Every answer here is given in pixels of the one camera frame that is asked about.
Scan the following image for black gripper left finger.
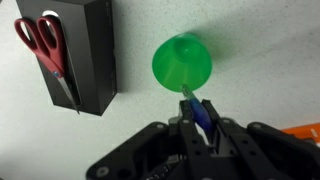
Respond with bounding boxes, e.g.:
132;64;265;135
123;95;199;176
86;99;216;180

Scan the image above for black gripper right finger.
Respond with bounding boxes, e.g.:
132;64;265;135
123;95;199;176
201;98;320;180

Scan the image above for green plastic cup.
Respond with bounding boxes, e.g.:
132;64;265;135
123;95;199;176
151;32;213;93

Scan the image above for orange flat box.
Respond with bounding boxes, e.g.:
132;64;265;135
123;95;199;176
281;122;320;145

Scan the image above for black cardboard box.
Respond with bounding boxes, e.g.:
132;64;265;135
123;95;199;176
15;0;118;117

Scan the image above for red handled scissors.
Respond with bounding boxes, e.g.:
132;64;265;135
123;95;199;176
13;15;81;115

